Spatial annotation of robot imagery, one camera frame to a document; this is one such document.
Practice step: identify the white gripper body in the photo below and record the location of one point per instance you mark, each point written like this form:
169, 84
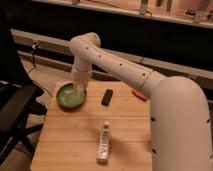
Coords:
80, 79

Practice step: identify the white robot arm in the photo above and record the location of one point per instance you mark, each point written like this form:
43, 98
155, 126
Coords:
180, 123

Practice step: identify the green bowl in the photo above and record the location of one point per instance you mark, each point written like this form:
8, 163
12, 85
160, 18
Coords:
67, 98

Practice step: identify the black rectangular block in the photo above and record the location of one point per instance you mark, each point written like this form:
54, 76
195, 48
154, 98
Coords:
107, 97

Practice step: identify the wooden table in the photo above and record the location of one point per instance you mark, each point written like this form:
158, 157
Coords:
69, 139

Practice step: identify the black office chair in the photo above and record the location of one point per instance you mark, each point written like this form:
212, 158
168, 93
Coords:
16, 104

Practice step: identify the clear plastic bottle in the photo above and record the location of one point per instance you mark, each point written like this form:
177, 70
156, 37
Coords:
104, 144

